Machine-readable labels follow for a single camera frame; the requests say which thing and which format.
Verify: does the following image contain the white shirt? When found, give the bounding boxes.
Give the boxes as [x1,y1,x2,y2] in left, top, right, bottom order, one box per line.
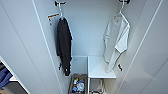
[102,12,132,74]

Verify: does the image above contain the white clothes hanger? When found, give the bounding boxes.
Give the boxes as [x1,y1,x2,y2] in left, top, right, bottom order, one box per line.
[57,2,66,22]
[113,0,130,22]

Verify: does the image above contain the white wardrobe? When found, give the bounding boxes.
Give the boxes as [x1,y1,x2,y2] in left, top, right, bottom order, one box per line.
[31,0,158,94]

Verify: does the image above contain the black garment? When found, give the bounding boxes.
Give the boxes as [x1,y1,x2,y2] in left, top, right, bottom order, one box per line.
[55,16,73,77]

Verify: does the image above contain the white inner shelf unit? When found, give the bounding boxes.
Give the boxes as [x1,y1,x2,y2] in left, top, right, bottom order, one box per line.
[87,55,118,94]

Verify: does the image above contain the brown storage basket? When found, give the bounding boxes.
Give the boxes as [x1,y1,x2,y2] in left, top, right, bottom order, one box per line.
[67,73,89,94]

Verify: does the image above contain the white bundle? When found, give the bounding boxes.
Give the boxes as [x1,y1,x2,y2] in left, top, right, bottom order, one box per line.
[76,81,86,92]

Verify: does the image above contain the orange white warning sticker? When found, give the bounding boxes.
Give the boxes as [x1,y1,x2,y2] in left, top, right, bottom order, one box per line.
[47,13,61,26]

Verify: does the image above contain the black wardrobe hook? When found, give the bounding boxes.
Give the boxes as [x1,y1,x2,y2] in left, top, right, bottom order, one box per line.
[118,0,132,5]
[54,0,67,8]

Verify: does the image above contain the white flat board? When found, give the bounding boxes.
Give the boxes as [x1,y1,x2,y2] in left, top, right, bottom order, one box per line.
[9,74,18,83]

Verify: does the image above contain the blue plastic object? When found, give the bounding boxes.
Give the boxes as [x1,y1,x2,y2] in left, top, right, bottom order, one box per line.
[0,63,15,90]

